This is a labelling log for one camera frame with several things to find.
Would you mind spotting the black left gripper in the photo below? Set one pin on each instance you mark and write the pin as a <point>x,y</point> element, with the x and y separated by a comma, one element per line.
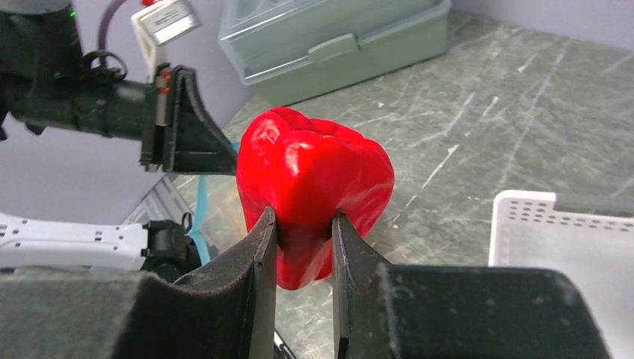
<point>48,81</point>

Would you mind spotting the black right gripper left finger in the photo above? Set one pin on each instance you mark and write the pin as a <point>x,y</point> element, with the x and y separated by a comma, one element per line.
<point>223,309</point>

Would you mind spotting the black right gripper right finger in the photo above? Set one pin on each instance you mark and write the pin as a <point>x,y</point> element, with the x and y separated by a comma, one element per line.
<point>385,310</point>

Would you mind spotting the clear zip top bag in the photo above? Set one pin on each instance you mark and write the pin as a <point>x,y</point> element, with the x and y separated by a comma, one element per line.
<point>215,221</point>

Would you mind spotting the red toy pepper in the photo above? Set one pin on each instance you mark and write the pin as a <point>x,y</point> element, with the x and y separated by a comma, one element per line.
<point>307,169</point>

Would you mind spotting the white perforated plastic basket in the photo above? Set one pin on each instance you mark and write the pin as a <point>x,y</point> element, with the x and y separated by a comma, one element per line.
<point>587,238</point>

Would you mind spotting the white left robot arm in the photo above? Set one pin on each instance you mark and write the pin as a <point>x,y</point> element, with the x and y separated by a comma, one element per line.
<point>163,247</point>

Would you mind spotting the green lidded storage box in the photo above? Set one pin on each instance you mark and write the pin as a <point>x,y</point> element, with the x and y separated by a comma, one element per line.
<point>289,51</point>

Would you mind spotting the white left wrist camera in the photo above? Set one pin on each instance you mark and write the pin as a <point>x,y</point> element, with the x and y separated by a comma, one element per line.
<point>159,24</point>

